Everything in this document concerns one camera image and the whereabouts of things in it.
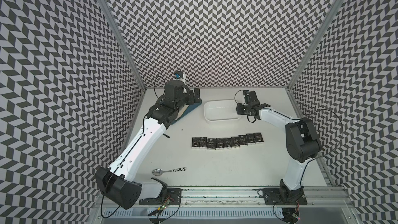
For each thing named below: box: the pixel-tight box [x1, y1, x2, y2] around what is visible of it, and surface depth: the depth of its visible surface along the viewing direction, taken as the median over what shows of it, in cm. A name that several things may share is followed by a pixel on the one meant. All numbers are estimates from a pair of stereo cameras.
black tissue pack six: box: [230, 136, 240, 148], surface depth 91 cm
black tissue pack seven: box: [238, 134, 248, 147], surface depth 92 cm
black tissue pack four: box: [215, 137, 225, 149], surface depth 90 cm
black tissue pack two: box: [199, 136, 207, 148], surface depth 91 cm
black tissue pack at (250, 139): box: [245, 133, 257, 146], surface depth 93 cm
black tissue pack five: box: [223, 137, 233, 149], surface depth 91 cm
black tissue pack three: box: [207, 137, 217, 150], surface depth 90 cm
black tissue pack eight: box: [253, 132, 264, 144], surface depth 93 cm
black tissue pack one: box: [191, 136, 201, 149], surface depth 91 cm
